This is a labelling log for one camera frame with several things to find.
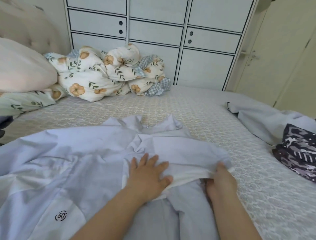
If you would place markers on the person's left hand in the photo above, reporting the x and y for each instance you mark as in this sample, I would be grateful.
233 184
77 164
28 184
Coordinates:
145 179

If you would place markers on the person's right hand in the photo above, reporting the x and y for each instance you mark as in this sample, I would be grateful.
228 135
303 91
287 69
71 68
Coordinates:
221 182

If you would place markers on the bed with grey patterned sheet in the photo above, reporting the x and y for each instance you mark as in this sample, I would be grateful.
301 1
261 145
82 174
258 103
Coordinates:
207 113

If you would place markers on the light lavender sunscreen jacket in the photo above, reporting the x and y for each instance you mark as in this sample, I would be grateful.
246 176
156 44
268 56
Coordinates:
74 168

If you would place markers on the dark purple patterned garment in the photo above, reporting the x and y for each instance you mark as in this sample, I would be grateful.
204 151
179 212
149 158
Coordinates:
298 151

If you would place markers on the grey printed t-shirt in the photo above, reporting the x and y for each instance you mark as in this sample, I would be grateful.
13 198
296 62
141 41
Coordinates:
4 123

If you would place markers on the person's left forearm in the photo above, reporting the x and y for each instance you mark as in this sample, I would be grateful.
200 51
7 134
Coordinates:
108 217

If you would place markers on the person's right forearm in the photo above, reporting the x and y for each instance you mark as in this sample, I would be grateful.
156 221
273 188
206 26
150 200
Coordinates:
232 220

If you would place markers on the floral bunched quilt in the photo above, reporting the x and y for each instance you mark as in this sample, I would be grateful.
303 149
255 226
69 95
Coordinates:
158 84

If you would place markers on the floral pillow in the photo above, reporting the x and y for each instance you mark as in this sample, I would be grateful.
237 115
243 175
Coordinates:
27 101

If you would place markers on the white door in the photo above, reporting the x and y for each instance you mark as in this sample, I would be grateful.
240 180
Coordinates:
281 49

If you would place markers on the white wardrobe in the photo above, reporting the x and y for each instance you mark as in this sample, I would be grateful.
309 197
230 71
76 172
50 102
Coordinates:
163 24

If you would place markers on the pink plush pillow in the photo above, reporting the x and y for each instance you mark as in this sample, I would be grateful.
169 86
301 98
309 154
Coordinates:
24 67

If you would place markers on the beige tufted headboard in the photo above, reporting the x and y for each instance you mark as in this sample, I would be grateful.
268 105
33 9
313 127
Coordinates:
29 24

